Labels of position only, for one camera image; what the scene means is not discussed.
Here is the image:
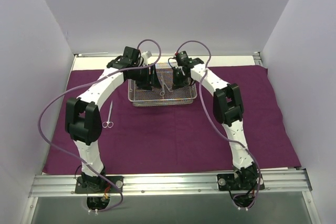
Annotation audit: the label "metal mesh instrument tray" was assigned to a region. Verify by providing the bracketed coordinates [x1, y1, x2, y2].
[128, 62, 197, 107]

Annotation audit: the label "purple cloth wrap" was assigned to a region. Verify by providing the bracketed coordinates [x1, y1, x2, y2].
[43, 65, 302, 175]

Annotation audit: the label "steel surgical scissors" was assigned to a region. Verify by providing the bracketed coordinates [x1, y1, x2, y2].
[102, 101, 114, 129]

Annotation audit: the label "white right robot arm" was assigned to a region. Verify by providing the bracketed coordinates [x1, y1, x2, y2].
[172, 52, 261, 189]

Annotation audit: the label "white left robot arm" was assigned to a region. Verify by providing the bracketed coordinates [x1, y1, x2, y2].
[65, 50, 161, 192]

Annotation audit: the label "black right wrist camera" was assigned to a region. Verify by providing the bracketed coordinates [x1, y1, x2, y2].
[175, 51, 190, 66]

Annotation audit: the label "aluminium right side rail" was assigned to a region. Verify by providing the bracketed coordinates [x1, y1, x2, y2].
[253, 51, 263, 66]

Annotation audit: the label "aluminium rail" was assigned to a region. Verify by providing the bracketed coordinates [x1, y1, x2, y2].
[253, 51, 263, 66]
[29, 169, 312, 197]

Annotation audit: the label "aluminium front rail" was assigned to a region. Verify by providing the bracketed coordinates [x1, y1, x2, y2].
[29, 169, 312, 197]

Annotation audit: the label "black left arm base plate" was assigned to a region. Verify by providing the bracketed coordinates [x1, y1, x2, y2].
[75, 175, 124, 194]

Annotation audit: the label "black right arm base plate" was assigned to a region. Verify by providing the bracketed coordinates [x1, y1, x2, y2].
[216, 172, 259, 191]

